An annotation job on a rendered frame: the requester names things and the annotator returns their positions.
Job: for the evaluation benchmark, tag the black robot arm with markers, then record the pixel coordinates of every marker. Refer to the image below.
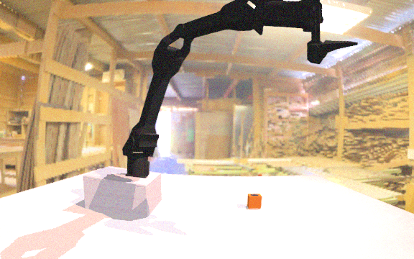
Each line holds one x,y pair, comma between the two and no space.
167,61

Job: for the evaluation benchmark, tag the orange block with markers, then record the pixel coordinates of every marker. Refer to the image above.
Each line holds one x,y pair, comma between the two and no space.
254,201

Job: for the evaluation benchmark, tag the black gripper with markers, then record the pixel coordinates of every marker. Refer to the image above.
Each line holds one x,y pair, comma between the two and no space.
301,14

